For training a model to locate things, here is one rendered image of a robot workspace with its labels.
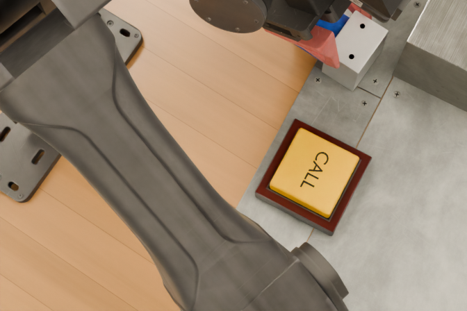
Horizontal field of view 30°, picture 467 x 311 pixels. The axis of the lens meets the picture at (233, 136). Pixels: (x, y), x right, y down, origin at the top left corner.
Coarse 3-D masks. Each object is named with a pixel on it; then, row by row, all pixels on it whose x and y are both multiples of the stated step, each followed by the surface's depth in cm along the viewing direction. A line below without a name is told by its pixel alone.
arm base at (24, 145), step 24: (120, 24) 84; (120, 48) 84; (0, 120) 82; (0, 144) 82; (24, 144) 82; (48, 144) 82; (0, 168) 81; (24, 168) 81; (48, 168) 81; (24, 192) 80
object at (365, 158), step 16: (304, 128) 80; (288, 144) 79; (336, 144) 79; (272, 160) 79; (368, 160) 79; (256, 192) 78; (272, 192) 78; (352, 192) 78; (288, 208) 78; (336, 208) 78; (320, 224) 77; (336, 224) 77
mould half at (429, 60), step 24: (432, 0) 75; (456, 0) 75; (432, 24) 75; (456, 24) 75; (408, 48) 75; (432, 48) 74; (456, 48) 74; (408, 72) 80; (432, 72) 77; (456, 72) 75; (456, 96) 80
